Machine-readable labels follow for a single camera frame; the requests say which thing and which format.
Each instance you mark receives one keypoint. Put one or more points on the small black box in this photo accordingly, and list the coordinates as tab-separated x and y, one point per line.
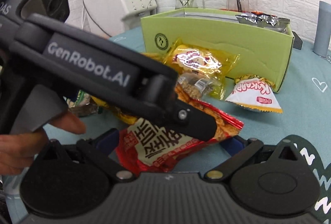
297	43

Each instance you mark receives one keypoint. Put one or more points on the yellow pastry snack packet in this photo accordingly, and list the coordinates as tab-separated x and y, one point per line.
211	63

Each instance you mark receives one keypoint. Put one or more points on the clear oat bar packet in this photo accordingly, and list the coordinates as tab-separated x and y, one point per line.
197	86

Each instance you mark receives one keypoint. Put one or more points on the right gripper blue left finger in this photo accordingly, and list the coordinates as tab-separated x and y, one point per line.
97	152

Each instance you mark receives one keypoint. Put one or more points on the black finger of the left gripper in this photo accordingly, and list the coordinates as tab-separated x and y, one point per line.
185	119

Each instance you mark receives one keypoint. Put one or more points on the red rice cracker packet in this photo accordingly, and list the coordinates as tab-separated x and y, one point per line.
144	147

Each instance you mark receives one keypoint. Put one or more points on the grey cylinder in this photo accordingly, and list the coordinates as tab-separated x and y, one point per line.
322	37

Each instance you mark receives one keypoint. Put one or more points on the person's left hand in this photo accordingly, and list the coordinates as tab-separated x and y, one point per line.
18	150

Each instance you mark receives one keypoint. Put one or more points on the white triangular snack packet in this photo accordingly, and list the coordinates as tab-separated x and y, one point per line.
254	93

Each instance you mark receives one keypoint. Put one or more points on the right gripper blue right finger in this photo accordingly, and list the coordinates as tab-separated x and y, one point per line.
241	152

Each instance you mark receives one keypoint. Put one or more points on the white touchscreen appliance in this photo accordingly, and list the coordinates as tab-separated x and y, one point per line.
113	17

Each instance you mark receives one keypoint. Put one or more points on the green cardboard box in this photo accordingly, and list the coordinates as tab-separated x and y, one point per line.
263	51

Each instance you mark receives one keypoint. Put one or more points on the silver snack packet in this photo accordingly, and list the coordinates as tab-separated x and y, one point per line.
263	20

